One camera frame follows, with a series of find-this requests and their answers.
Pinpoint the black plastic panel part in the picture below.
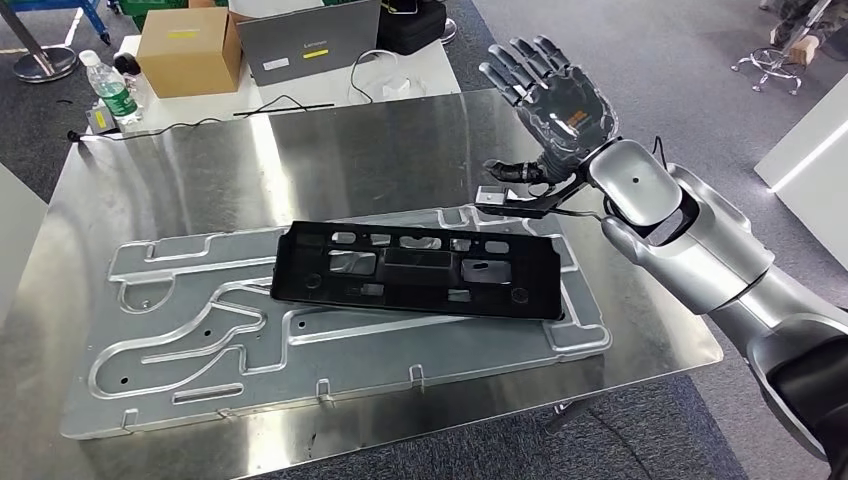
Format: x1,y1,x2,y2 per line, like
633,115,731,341
269,219,566,323

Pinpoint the stainless steel workbench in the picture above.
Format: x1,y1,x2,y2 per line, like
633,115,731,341
0,89,725,480

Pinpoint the stamped sheet metal plate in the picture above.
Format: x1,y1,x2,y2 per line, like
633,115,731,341
59,203,614,442

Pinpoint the white table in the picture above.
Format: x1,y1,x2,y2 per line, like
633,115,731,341
84,33,463,138

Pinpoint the black bag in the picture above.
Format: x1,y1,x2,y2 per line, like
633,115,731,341
376,0,449,57

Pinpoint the grey laptop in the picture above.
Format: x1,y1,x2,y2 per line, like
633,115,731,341
236,0,384,88

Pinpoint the brown cardboard box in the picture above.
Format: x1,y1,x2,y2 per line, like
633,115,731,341
135,6,245,100

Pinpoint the clear water bottle green label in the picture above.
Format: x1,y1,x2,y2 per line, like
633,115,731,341
78,49,144,128

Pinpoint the small grey device yellow label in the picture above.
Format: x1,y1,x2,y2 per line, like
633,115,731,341
84,104,122,138

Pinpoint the chrome stool base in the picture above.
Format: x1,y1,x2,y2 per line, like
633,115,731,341
730,46,808,96

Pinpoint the white cabinet with light strip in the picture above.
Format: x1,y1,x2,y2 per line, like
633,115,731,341
753,72,848,233

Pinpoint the white cabinet panel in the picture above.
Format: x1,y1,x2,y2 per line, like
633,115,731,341
0,162,50,327

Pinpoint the round metal stand base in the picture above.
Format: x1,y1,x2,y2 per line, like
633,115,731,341
0,0,81,85

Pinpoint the person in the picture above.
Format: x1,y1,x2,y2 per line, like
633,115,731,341
758,0,848,68

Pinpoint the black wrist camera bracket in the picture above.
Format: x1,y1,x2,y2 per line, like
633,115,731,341
475,173,605,221

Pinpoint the white cable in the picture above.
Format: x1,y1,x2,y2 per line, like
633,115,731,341
347,48,417,105

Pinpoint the black cable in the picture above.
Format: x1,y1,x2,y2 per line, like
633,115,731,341
66,115,224,144
231,94,337,119

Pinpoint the blue metal cart frame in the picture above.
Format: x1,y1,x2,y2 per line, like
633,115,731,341
5,0,113,46

